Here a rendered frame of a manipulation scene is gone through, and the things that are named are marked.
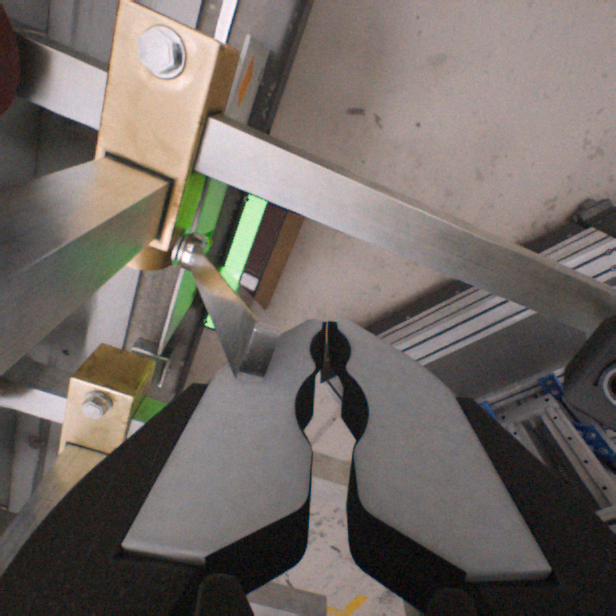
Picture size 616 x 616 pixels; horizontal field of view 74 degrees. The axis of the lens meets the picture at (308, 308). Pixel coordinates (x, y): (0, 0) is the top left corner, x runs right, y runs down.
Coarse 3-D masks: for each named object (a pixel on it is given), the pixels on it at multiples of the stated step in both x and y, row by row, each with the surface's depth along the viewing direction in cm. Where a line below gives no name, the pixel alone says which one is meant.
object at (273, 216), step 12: (264, 216) 40; (276, 216) 40; (264, 228) 41; (276, 228) 41; (264, 240) 42; (252, 252) 42; (264, 252) 42; (252, 264) 43; (264, 264) 43; (252, 276) 43; (252, 288) 44
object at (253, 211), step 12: (252, 204) 40; (264, 204) 40; (252, 216) 40; (240, 228) 41; (252, 228) 41; (240, 240) 42; (252, 240) 42; (240, 252) 42; (228, 264) 43; (240, 264) 43
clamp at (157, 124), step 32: (128, 0) 19; (128, 32) 19; (192, 32) 19; (128, 64) 20; (192, 64) 20; (224, 64) 21; (128, 96) 20; (160, 96) 20; (192, 96) 20; (224, 96) 24; (128, 128) 21; (160, 128) 21; (192, 128) 21; (128, 160) 22; (160, 160) 22; (192, 160) 22; (192, 192) 25; (160, 256) 26
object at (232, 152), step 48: (48, 48) 21; (48, 96) 22; (96, 96) 21; (240, 144) 22; (288, 144) 25; (288, 192) 23; (336, 192) 23; (384, 192) 24; (384, 240) 25; (432, 240) 25; (480, 240) 24; (480, 288) 26; (528, 288) 26; (576, 288) 26
